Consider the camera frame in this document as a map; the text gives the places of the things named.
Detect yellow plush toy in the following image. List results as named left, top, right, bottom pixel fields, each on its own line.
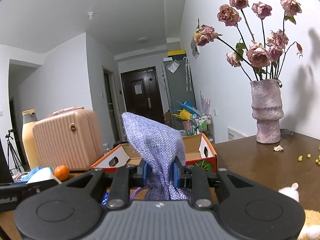
left=277, top=182, right=320, bottom=240

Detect orange mandarin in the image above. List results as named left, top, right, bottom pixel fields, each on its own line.
left=54, top=165, right=70, bottom=181

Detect pile of blue yellow bags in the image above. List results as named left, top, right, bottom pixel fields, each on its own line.
left=171, top=101, right=200, bottom=120

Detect lavender woven pouch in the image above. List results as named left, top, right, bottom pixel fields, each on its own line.
left=121, top=112, right=192, bottom=201

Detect folded clear umbrella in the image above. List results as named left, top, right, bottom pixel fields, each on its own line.
left=184, top=57, right=192, bottom=92

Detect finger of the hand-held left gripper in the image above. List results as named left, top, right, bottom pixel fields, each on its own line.
left=25, top=180, right=62, bottom=192

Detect purple ceramic vase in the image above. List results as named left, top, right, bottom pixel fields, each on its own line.
left=251, top=79, right=284, bottom=144

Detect pink ribbed suitcase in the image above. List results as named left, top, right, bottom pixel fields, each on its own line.
left=32, top=107, right=104, bottom=172

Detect grey refrigerator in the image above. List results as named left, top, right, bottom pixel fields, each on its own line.
left=161, top=59, right=197, bottom=130

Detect yellow thermos jug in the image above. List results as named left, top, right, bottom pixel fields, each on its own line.
left=21, top=109, right=42, bottom=172

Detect wall poster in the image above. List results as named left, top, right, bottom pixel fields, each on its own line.
left=190, top=35, right=201, bottom=60

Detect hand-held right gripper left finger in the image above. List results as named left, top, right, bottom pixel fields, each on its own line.
left=60, top=160, right=148, bottom=209

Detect black camera tripod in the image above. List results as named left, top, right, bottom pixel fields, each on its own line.
left=5, top=129, right=23, bottom=174

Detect red cardboard box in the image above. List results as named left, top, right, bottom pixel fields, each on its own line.
left=90, top=133, right=217, bottom=173

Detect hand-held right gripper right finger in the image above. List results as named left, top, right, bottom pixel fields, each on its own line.
left=173, top=157, right=278, bottom=208

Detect scattered yellow crumbs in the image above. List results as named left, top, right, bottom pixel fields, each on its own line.
left=297, top=145, right=320, bottom=165

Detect purple wall decoration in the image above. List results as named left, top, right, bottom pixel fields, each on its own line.
left=199, top=90, right=212, bottom=117

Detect white wire cart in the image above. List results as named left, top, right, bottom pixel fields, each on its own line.
left=191, top=115, right=215, bottom=143

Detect dried pink roses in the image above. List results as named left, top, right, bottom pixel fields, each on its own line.
left=194, top=0, right=303, bottom=82

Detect dark entrance door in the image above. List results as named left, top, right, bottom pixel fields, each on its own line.
left=121, top=67, right=164, bottom=124

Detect brown cardboard carton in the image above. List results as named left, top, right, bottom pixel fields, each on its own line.
left=164, top=110, right=175, bottom=128

